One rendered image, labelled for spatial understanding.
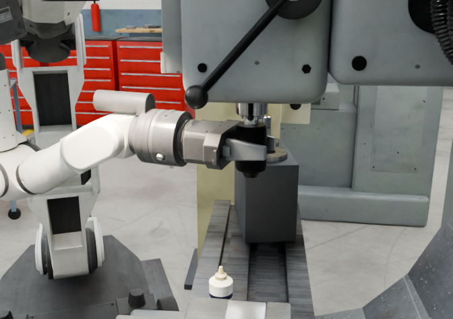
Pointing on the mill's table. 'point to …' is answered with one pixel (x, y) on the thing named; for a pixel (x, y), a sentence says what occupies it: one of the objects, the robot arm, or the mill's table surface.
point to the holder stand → (269, 199)
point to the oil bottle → (220, 285)
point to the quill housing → (247, 12)
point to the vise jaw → (207, 308)
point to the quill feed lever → (279, 3)
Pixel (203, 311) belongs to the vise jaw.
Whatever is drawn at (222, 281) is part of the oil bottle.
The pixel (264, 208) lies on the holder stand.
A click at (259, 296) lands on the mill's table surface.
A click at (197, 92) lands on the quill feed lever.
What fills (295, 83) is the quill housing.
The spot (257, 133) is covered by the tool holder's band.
